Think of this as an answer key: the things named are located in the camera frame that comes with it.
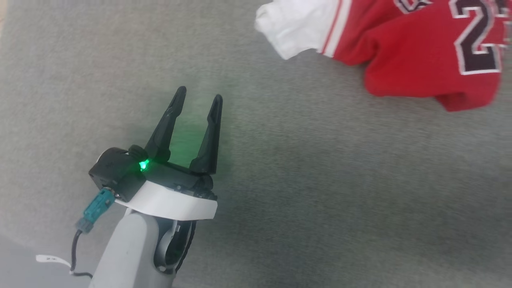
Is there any teal left cable connector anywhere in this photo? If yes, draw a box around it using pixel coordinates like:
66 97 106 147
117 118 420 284
76 188 117 234

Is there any red Bulls basketball jersey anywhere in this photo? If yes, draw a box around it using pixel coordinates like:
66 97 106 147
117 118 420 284
255 0 512 112

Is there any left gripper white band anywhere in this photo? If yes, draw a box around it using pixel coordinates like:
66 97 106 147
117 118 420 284
115 86 223 221

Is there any thin black cable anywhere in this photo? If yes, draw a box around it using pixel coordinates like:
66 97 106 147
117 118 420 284
70 230 94 279

